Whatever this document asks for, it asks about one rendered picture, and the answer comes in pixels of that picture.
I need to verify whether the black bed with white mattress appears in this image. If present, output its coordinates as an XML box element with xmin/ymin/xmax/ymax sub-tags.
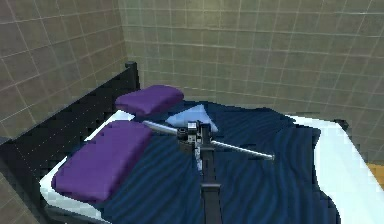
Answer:
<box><xmin>0</xmin><ymin>60</ymin><xmax>384</xmax><ymax>224</ymax></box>

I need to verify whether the large purple pillow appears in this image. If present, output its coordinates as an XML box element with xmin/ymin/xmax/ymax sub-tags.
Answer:
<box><xmin>50</xmin><ymin>120</ymin><xmax>154</xmax><ymax>204</ymax></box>

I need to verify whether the navy blue blanket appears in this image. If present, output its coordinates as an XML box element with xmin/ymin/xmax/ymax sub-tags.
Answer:
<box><xmin>94</xmin><ymin>99</ymin><xmax>342</xmax><ymax>224</ymax></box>

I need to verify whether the small purple pillow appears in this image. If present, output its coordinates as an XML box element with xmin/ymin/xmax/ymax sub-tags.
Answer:
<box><xmin>114</xmin><ymin>84</ymin><xmax>185</xmax><ymax>118</ymax></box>

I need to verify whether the light blue cloth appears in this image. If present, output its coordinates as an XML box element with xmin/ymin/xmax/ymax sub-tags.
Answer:
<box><xmin>165</xmin><ymin>104</ymin><xmax>220</xmax><ymax>133</ymax></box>

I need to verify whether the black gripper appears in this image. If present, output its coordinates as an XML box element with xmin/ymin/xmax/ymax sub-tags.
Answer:
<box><xmin>176</xmin><ymin>127</ymin><xmax>200</xmax><ymax>154</ymax></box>

